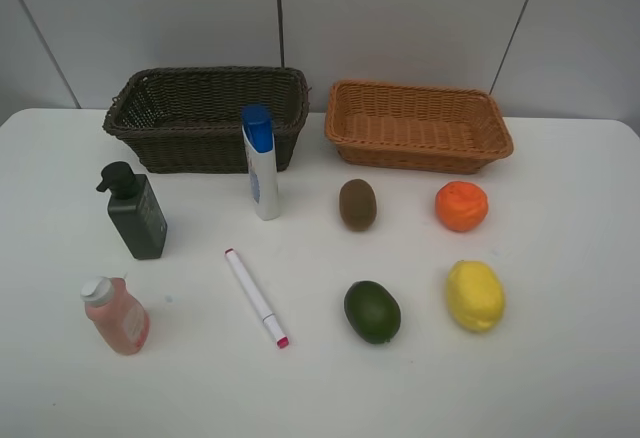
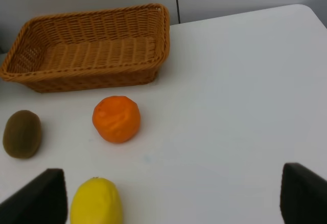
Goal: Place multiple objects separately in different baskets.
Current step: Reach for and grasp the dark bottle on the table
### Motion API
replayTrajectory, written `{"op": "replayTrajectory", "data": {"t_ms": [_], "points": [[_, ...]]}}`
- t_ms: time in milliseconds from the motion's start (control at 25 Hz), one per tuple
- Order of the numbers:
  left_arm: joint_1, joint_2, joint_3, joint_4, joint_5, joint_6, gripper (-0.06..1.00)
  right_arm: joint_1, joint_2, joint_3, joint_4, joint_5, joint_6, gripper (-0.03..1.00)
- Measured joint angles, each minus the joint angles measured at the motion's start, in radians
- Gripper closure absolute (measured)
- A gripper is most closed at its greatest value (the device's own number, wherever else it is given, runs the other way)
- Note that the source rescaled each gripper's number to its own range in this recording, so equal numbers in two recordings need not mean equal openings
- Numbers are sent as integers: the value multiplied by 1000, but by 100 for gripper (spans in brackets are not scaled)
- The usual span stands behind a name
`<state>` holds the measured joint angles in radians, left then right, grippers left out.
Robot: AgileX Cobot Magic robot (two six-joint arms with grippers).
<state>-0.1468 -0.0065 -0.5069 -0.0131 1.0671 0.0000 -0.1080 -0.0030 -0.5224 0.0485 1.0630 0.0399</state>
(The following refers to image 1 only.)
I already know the brown kiwi fruit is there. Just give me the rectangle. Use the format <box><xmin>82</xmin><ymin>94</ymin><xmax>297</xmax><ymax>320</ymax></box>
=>
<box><xmin>339</xmin><ymin>179</ymin><xmax>377</xmax><ymax>232</ymax></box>

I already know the white blue shampoo bottle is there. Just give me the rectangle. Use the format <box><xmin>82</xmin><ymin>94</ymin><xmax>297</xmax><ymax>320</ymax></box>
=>
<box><xmin>241</xmin><ymin>104</ymin><xmax>280</xmax><ymax>221</ymax></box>

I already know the green avocado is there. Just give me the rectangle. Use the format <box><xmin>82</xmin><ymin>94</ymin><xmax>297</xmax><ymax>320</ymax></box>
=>
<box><xmin>343</xmin><ymin>281</ymin><xmax>401</xmax><ymax>345</ymax></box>

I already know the white pink marker pen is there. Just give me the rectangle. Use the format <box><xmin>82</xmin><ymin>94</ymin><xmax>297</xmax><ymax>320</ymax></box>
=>
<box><xmin>224</xmin><ymin>248</ymin><xmax>290</xmax><ymax>349</ymax></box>

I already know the orange fruit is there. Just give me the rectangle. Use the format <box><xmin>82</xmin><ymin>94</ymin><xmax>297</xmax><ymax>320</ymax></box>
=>
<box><xmin>434</xmin><ymin>181</ymin><xmax>489</xmax><ymax>232</ymax></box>

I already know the yellow lemon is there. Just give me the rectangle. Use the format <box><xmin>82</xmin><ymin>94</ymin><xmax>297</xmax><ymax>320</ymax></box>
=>
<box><xmin>445</xmin><ymin>260</ymin><xmax>506</xmax><ymax>333</ymax></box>

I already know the dark green pump bottle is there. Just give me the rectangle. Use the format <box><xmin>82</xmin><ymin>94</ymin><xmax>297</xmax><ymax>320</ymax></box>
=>
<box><xmin>96</xmin><ymin>161</ymin><xmax>168</xmax><ymax>260</ymax></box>

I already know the pink bottle white cap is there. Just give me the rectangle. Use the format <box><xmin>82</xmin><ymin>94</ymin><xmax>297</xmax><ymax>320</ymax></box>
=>
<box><xmin>80</xmin><ymin>277</ymin><xmax>150</xmax><ymax>356</ymax></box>

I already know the orange wicker basket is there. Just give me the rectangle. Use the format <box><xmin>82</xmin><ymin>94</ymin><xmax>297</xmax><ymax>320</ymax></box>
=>
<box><xmin>325</xmin><ymin>80</ymin><xmax>514</xmax><ymax>174</ymax></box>

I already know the dark brown wicker basket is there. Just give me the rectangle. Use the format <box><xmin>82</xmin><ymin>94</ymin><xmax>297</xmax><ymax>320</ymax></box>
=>
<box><xmin>103</xmin><ymin>66</ymin><xmax>309</xmax><ymax>174</ymax></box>

